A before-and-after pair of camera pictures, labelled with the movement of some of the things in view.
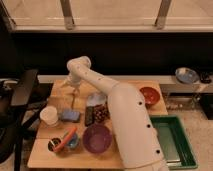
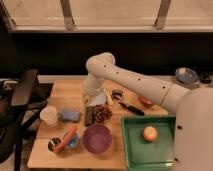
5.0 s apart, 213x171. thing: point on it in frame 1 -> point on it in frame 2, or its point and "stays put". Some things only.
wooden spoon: x=73 y=100 -> x=80 y=111
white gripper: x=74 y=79 -> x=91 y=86
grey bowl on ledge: x=186 y=75 stays put
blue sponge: x=70 y=115 stays put
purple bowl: x=97 y=138 stays put
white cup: x=49 y=115 stays put
